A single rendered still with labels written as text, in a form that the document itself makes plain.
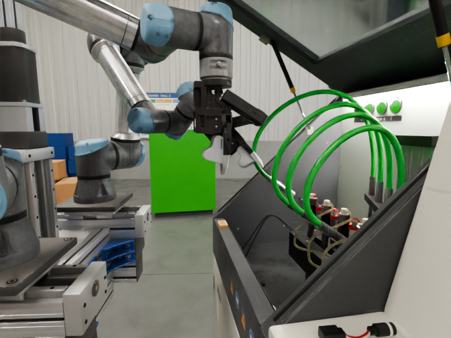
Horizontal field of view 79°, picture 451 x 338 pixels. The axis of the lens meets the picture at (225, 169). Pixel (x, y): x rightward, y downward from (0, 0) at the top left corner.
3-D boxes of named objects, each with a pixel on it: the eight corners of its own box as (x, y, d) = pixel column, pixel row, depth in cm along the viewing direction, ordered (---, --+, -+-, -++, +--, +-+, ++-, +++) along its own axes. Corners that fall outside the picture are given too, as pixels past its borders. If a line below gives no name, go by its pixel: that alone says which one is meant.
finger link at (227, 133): (219, 153, 65) (219, 116, 63) (227, 153, 65) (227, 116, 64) (223, 155, 60) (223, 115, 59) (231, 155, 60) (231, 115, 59)
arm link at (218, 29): (188, 10, 61) (223, 17, 65) (190, 62, 63) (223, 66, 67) (203, -5, 54) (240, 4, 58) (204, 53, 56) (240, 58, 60)
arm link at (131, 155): (98, 167, 114) (102, 23, 101) (130, 163, 126) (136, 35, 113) (115, 174, 108) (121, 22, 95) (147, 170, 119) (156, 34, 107)
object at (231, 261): (214, 255, 114) (213, 218, 111) (224, 255, 114) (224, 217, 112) (258, 399, 53) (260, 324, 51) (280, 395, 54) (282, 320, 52)
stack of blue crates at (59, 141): (39, 187, 624) (34, 133, 606) (52, 183, 672) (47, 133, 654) (96, 186, 630) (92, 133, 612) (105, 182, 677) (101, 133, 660)
